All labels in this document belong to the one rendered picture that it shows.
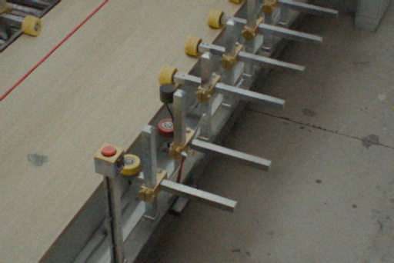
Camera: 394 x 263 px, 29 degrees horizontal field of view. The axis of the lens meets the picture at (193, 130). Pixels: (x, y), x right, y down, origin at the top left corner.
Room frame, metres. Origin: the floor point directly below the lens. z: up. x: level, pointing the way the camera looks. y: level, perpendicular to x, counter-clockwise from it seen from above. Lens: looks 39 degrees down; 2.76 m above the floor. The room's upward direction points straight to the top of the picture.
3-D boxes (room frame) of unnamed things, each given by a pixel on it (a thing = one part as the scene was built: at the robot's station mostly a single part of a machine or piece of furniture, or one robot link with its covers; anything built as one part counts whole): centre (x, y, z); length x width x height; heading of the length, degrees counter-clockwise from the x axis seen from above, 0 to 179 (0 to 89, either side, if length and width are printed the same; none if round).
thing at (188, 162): (2.22, 0.04, 0.75); 0.26 x 0.01 x 0.10; 156
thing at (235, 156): (2.24, -0.08, 0.84); 0.43 x 0.03 x 0.04; 66
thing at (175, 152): (2.28, 0.05, 0.85); 0.14 x 0.06 x 0.05; 156
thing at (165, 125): (2.32, 0.10, 0.85); 0.08 x 0.08 x 0.11
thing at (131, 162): (2.11, 0.23, 0.85); 0.08 x 0.08 x 0.11
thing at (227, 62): (2.74, -0.16, 0.95); 0.14 x 0.06 x 0.05; 156
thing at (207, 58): (2.49, -0.05, 0.89); 0.04 x 0.04 x 0.48; 66
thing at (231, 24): (2.72, -0.15, 0.89); 0.04 x 0.04 x 0.48; 66
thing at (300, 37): (2.96, -0.32, 0.95); 0.50 x 0.04 x 0.04; 66
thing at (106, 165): (1.79, 0.26, 1.18); 0.07 x 0.07 x 0.08; 66
